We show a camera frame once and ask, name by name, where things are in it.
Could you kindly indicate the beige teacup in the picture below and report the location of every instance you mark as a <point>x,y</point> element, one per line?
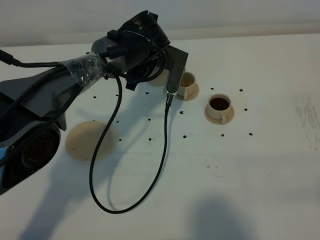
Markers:
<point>187,79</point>
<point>219,108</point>

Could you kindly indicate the beige rear saucer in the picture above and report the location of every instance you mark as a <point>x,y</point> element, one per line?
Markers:
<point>188,93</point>

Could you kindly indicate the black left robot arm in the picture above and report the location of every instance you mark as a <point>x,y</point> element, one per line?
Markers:
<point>32,109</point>

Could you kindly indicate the beige teapot saucer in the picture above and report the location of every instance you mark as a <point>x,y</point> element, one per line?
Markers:
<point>82,140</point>

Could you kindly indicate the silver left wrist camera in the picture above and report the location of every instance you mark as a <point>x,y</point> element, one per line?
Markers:
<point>168,91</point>

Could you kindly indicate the beige teapot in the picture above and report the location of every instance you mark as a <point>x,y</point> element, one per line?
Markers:
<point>161,80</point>

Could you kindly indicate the beige front teacup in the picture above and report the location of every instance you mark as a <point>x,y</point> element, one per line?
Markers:
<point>219,108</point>

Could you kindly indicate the beige rear teacup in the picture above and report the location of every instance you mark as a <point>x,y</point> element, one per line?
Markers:
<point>187,79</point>

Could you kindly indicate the beige front saucer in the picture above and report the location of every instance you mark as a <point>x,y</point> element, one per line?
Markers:
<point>219,117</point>

